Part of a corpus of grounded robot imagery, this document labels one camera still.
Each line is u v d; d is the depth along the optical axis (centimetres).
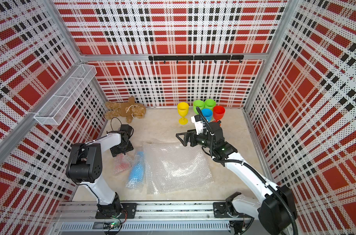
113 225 70
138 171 80
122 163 83
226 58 89
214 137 56
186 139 64
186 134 64
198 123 66
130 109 111
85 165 49
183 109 100
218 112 96
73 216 73
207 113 101
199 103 107
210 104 108
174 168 85
